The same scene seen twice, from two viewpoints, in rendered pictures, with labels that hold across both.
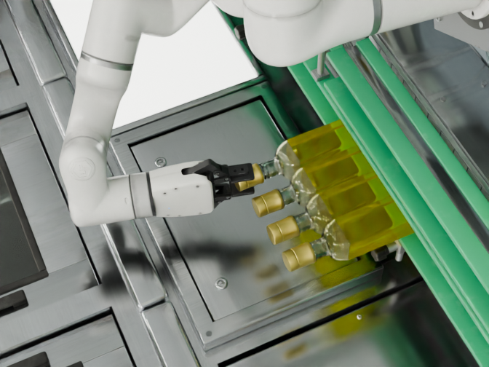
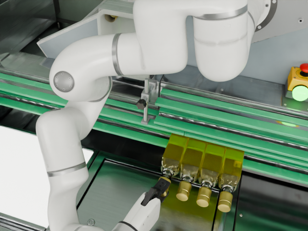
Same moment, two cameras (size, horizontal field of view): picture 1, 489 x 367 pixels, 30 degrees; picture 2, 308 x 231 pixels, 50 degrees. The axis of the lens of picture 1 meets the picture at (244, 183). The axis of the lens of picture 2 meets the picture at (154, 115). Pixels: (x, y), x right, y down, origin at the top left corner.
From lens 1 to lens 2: 0.87 m
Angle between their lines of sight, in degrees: 36
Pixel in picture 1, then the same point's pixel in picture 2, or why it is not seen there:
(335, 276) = not seen: hidden behind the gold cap
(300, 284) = (212, 221)
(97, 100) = (64, 202)
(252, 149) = (126, 182)
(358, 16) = (252, 29)
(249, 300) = not seen: outside the picture
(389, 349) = (265, 217)
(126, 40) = (79, 145)
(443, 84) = (214, 85)
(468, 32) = not seen: hidden behind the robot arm
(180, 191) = (150, 216)
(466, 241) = (296, 132)
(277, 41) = (241, 56)
